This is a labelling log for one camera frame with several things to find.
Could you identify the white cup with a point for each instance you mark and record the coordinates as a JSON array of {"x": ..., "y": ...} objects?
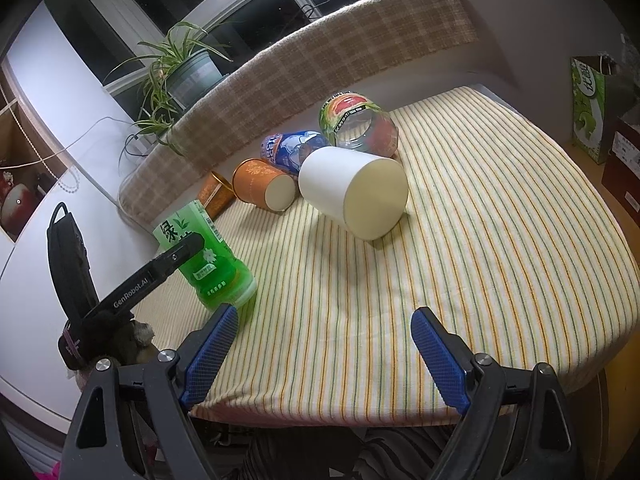
[{"x": 345, "y": 185}]

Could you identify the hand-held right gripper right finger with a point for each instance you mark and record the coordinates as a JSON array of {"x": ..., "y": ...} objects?
[{"x": 440, "y": 360}]

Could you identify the brown fuzzy cloth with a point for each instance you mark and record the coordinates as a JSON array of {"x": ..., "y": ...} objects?
[{"x": 140, "y": 337}]

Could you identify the green tea bottle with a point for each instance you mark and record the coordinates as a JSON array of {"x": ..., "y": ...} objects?
[{"x": 215, "y": 270}]

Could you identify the blue labelled plastic bottle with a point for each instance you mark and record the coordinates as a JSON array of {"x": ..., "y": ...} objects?
[{"x": 287, "y": 147}]

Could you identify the brown plaid cloth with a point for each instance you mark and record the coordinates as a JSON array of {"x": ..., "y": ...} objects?
[{"x": 325, "y": 65}]

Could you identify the orange gold-rimmed can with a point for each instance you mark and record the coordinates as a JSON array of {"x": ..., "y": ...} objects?
[{"x": 215, "y": 195}]

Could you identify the orange paper cup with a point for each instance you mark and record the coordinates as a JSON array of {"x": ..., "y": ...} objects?
[{"x": 255, "y": 182}]

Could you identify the striped tablecloth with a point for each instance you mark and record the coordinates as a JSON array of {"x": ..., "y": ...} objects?
[{"x": 475, "y": 260}]

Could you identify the wall poster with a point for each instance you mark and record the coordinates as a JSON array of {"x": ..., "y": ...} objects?
[{"x": 20, "y": 195}]

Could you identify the potted spider plant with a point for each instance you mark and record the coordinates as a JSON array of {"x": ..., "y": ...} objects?
[{"x": 192, "y": 72}]

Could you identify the black bag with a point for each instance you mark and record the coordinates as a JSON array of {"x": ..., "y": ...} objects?
[{"x": 67, "y": 260}]

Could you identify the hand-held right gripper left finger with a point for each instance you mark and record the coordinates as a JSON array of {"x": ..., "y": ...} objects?
[{"x": 210, "y": 355}]

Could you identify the clear jar with fruit label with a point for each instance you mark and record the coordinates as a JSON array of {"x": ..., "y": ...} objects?
[{"x": 360, "y": 125}]

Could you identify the dark brown cardboard box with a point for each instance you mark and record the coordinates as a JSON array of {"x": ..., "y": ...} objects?
[{"x": 622, "y": 165}]

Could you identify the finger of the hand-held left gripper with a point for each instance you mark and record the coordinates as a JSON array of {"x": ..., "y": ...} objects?
[{"x": 150, "y": 272}]

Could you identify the green carton box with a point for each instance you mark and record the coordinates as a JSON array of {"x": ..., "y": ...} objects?
[{"x": 589, "y": 110}]

